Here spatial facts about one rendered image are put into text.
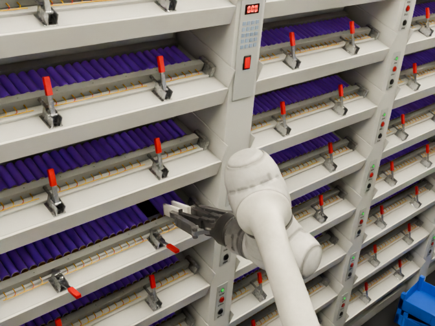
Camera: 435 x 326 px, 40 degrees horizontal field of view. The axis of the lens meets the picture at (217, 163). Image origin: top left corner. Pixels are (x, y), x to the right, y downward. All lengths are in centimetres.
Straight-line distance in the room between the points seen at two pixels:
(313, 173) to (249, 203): 84
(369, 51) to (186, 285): 87
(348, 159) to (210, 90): 78
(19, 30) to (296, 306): 64
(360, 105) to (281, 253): 102
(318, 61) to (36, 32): 86
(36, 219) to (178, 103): 39
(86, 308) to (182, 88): 58
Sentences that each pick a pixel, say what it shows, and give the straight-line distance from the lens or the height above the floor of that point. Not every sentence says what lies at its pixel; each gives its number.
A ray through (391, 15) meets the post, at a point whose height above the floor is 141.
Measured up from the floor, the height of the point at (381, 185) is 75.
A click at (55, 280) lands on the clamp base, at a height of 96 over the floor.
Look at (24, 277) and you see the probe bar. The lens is 135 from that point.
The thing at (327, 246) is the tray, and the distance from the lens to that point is 225.
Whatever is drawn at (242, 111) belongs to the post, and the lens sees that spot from 149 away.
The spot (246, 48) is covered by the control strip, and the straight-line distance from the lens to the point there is 142.
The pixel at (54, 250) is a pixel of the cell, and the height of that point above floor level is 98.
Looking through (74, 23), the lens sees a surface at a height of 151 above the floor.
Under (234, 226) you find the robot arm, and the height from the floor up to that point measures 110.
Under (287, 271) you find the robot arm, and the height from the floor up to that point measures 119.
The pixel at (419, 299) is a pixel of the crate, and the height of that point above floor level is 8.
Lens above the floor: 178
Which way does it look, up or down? 26 degrees down
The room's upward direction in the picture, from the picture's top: 5 degrees clockwise
